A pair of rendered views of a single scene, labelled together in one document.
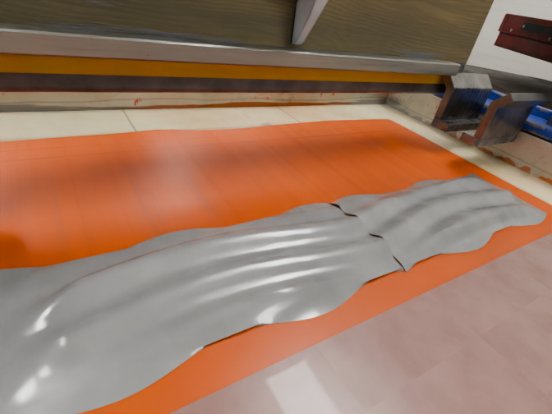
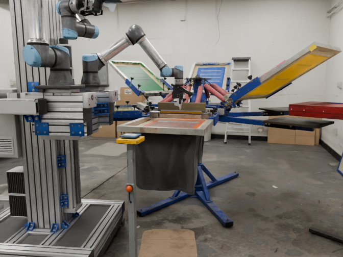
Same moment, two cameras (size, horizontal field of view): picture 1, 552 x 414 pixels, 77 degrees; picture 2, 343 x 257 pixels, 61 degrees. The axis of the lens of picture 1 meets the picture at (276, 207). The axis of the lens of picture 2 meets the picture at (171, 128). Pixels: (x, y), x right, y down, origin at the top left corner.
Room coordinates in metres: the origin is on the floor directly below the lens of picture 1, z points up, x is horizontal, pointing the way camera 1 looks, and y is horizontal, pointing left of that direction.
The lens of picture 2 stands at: (-1.30, -1.90, 1.29)
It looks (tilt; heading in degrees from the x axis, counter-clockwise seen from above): 9 degrees down; 53
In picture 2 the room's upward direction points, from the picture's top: straight up
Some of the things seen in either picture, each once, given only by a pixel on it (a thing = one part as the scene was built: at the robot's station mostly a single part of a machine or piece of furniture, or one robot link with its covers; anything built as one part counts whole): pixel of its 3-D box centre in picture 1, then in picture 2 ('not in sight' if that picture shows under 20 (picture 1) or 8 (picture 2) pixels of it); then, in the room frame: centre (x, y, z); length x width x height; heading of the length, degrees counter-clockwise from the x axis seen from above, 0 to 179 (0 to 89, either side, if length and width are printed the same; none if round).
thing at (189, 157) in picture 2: not in sight; (163, 162); (-0.16, -0.32, 0.74); 0.45 x 0.03 x 0.43; 128
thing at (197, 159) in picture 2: not in sight; (198, 155); (0.15, -0.34, 0.74); 0.46 x 0.04 x 0.42; 38
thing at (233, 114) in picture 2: not in sight; (250, 113); (1.53, 0.26, 0.91); 1.34 x 0.40 x 0.08; 158
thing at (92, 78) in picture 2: not in sight; (90, 77); (-0.38, 0.33, 1.31); 0.15 x 0.15 x 0.10
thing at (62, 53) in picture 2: not in sight; (58, 57); (-0.73, -0.03, 1.42); 0.13 x 0.12 x 0.14; 21
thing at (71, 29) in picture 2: not in sight; (72, 28); (-0.74, -0.31, 1.56); 0.11 x 0.08 x 0.11; 21
